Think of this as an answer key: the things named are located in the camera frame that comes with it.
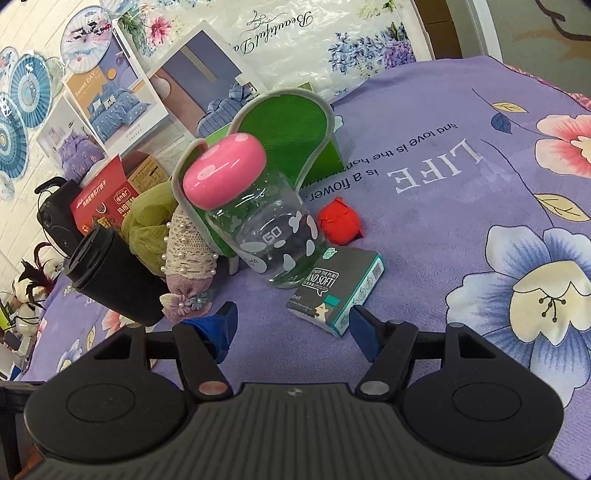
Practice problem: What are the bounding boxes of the green cardboard box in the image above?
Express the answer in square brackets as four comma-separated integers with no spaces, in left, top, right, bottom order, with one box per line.
[203,80,345,185]

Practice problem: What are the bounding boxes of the clear bottle with pink lid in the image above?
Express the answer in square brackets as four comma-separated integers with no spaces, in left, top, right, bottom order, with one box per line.
[182,133,329,289]

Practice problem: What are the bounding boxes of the grey tissue pack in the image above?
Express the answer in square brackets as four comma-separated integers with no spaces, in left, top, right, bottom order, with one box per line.
[285,246,386,337]

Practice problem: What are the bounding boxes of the black lidded cup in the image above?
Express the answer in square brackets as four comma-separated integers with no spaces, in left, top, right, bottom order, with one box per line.
[62,224,169,328]

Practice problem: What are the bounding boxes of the red snack box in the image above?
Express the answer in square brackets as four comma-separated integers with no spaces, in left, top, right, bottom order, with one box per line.
[70,154,134,236]

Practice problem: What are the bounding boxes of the blue round paper fan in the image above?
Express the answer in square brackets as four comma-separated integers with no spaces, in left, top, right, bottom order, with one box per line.
[9,53,65,127]
[0,111,28,181]

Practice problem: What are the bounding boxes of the blue bedding wall poster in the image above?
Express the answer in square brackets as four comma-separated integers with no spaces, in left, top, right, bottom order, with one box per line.
[62,44,169,153]

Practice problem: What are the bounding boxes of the green mesh bath sponge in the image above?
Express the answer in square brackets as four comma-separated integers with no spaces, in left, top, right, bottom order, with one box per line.
[121,181,178,273]

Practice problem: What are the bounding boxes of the purple bedding wall poster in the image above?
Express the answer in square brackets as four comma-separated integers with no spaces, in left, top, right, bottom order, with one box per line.
[36,97,109,181]

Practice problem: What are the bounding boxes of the grey purple wall poster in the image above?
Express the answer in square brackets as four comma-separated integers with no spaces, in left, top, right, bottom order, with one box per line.
[150,21,266,137]

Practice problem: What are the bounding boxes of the beige drawstring pouch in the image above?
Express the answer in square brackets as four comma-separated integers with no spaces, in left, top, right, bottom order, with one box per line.
[159,208,220,324]

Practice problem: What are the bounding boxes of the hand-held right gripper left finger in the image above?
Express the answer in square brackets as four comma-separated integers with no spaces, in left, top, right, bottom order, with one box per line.
[95,301,239,401]

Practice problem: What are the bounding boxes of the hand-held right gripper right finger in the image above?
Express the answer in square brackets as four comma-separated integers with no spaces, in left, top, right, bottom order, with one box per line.
[348,305,497,398]

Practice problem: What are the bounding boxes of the clear floral bedding bag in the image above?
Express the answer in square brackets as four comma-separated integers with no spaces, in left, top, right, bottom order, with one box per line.
[115,0,416,102]

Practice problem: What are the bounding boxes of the black speaker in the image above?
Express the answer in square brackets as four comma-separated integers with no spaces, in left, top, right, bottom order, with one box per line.
[36,178,86,254]

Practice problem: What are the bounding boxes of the dark feather decoration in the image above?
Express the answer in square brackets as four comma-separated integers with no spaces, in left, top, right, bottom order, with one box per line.
[18,242,65,315]

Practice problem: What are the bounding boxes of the red knitted ball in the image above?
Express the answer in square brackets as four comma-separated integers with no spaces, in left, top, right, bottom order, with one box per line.
[317,197,365,245]

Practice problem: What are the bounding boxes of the white round paper fan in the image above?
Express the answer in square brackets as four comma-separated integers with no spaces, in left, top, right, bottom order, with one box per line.
[60,7,114,75]

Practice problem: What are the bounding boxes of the brown cardboard box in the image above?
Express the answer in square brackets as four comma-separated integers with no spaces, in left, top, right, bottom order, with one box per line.
[121,151,174,192]

